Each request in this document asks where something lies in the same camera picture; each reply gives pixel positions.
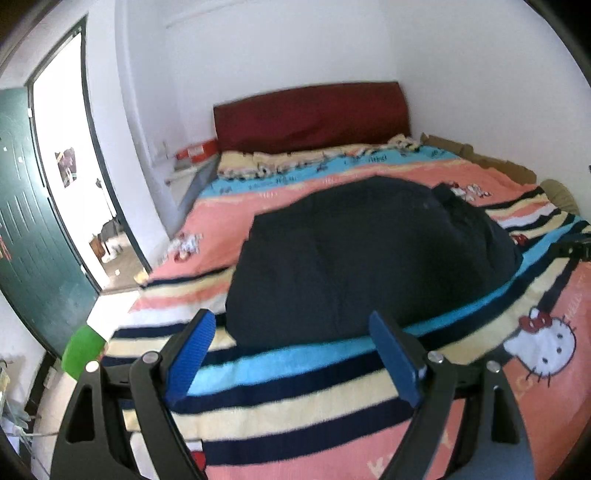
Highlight grey bedside table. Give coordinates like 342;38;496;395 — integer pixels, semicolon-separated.
168;159;220;210

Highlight beige fan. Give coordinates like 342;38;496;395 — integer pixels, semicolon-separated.
540;179;580;215

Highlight green plastic stool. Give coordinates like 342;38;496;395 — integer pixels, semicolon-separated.
61;324;108;381

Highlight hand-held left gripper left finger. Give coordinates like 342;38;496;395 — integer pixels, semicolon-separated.
48;308;217;480

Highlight dark navy puffer jacket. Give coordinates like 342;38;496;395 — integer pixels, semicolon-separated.
225;175;520;349

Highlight dark green door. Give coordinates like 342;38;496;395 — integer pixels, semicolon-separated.
0;88;100;358

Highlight red box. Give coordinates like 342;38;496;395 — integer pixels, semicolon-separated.
174;138;219;162

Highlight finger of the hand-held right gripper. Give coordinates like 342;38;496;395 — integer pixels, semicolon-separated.
551;240;591;265

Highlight striped cartoon cat printed blanket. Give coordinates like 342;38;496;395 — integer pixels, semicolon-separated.
99;134;591;480

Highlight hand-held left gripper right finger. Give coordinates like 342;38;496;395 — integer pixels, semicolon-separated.
368;310;536;480

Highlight brown cardboard pieces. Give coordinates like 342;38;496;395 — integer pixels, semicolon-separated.
420;133;539;185

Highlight wall poster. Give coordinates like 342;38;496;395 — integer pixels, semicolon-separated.
54;148;78;188

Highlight dark red headboard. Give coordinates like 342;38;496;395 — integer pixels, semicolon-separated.
213;82;413;154

